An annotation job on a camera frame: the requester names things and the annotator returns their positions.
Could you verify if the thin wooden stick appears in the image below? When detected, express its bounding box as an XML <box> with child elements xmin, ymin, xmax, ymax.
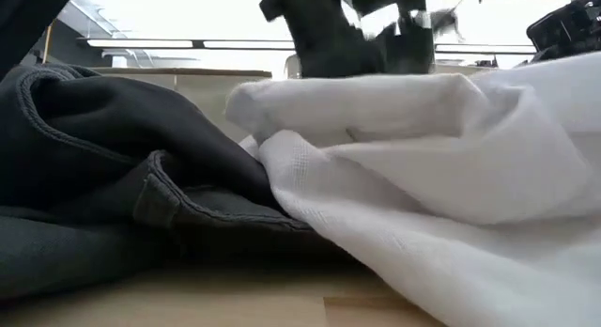
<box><xmin>40</xmin><ymin>19</ymin><xmax>54</xmax><ymax>65</ymax></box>

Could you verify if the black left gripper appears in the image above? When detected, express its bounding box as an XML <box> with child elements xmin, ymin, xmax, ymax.
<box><xmin>392</xmin><ymin>7</ymin><xmax>437</xmax><ymax>76</ymax></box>

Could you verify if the black fabric sheet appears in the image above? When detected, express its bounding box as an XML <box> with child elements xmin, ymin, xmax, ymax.
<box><xmin>0</xmin><ymin>0</ymin><xmax>84</xmax><ymax>80</ymax></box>

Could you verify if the thin slanted pole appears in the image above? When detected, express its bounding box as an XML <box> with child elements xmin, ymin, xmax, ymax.
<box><xmin>434</xmin><ymin>0</ymin><xmax>485</xmax><ymax>37</ymax></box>

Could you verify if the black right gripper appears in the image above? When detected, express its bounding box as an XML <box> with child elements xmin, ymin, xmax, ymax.
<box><xmin>517</xmin><ymin>37</ymin><xmax>601</xmax><ymax>68</ymax></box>

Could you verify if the white gauze cloth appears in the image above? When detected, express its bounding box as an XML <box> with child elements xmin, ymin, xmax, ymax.
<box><xmin>238</xmin><ymin>129</ymin><xmax>601</xmax><ymax>327</ymax></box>

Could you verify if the dark grey seamed garment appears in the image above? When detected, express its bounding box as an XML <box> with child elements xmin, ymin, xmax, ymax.
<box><xmin>0</xmin><ymin>62</ymin><xmax>362</xmax><ymax>301</ymax></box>

